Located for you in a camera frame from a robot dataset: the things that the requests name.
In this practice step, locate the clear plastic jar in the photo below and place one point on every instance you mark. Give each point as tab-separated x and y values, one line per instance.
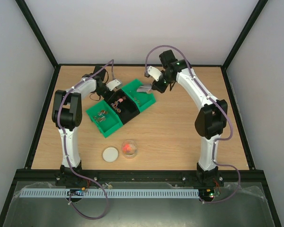
129	148

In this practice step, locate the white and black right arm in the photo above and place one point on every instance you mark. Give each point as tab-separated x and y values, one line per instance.
211	119

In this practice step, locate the green bin on left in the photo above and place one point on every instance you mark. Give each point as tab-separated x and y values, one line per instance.
104	117

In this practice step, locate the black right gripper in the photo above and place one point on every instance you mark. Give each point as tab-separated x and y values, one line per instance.
156	86

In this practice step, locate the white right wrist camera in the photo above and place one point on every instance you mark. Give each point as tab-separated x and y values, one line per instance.
153	72

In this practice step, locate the light blue slotted cable duct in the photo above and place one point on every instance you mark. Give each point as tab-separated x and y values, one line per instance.
110	193

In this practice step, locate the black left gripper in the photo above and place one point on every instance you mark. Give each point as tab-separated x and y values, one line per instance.
108	98

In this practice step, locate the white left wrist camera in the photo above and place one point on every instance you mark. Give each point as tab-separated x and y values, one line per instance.
114	84

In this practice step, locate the silver metal scoop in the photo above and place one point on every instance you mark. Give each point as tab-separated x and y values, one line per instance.
144	88

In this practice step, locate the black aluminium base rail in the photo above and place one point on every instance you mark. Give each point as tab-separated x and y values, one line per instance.
179	178

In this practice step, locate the black bin with lollipops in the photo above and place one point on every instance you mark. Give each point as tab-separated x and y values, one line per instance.
122	105

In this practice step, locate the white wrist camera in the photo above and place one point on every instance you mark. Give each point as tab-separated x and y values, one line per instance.
153	72
114	84

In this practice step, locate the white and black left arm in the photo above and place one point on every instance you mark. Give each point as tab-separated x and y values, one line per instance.
67	113

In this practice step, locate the green bin with star candies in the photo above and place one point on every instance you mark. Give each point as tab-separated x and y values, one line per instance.
141	99

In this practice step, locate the white round jar lid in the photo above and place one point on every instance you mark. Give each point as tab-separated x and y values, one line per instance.
110	154

